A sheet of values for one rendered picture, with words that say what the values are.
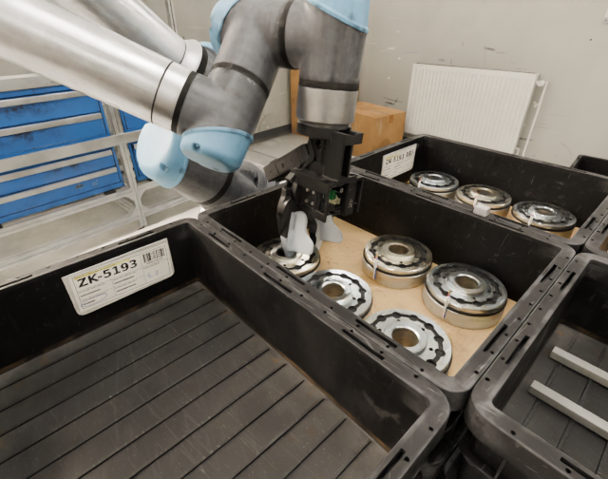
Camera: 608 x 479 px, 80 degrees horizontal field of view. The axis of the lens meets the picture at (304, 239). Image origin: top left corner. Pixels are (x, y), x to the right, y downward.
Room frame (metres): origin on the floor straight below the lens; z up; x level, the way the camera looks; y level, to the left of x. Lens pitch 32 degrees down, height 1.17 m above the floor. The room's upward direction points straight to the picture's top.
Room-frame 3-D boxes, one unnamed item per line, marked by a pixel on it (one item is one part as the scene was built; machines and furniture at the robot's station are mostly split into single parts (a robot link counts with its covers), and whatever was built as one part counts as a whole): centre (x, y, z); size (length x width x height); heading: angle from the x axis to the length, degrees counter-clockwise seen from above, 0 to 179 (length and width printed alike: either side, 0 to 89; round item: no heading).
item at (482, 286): (0.38, -0.22, 0.86); 0.05 x 0.05 x 0.01
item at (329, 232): (0.49, -0.04, 0.88); 0.06 x 0.03 x 0.09; 43
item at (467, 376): (0.41, -0.09, 0.92); 0.40 x 0.30 x 0.02; 43
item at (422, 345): (0.29, -0.11, 0.86); 0.05 x 0.05 x 0.01
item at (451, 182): (0.75, -0.29, 0.86); 0.10 x 0.10 x 0.01
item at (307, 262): (0.46, 0.03, 0.86); 0.10 x 0.10 x 0.01
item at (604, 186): (0.62, -0.31, 0.87); 0.40 x 0.30 x 0.11; 43
